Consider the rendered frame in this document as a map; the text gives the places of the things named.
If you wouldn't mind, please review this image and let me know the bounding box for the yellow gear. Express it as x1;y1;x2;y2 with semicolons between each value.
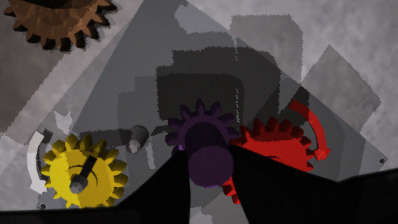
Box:
41;133;128;208

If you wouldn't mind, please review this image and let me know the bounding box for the purple gear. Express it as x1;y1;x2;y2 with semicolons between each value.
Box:
165;98;240;189

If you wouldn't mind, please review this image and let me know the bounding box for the brown gear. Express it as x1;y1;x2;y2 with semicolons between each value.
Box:
3;0;117;52

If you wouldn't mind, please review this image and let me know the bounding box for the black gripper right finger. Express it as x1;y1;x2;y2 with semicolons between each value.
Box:
228;145;398;224

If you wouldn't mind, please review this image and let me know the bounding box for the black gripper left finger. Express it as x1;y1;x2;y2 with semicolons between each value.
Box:
0;150;191;224

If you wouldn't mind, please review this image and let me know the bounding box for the red curved arrow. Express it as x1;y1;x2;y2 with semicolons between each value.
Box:
289;99;332;160

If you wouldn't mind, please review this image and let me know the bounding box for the red gear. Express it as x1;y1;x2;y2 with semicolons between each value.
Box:
222;116;315;205

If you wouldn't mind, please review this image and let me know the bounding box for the white curved arrow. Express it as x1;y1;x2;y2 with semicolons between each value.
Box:
27;130;47;194

